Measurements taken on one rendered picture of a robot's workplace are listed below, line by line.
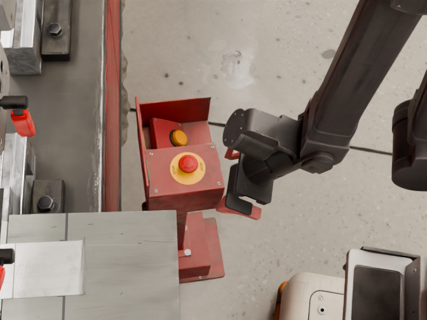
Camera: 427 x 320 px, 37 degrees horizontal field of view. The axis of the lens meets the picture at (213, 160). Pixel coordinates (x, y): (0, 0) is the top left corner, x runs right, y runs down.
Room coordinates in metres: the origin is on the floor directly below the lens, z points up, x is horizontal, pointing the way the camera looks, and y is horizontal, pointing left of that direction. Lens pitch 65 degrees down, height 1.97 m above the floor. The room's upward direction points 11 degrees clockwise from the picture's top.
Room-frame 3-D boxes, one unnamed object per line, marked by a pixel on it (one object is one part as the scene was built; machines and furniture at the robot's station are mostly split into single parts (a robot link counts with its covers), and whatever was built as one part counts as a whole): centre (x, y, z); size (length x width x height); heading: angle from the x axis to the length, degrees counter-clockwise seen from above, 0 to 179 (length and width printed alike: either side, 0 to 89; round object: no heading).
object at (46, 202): (0.35, 0.27, 0.91); 0.03 x 0.03 x 0.02
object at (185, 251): (0.56, 0.07, 0.13); 0.10 x 0.10 x 0.01; 19
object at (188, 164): (0.52, 0.05, 0.79); 0.04 x 0.04 x 0.04
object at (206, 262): (0.57, 0.04, 0.06); 0.25 x 0.20 x 0.12; 109
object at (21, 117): (0.36, 0.27, 1.20); 0.04 x 0.02 x 0.10; 103
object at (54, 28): (0.70, 0.36, 0.91); 0.03 x 0.03 x 0.02
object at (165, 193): (0.56, 0.07, 0.75); 0.20 x 0.16 x 0.18; 19
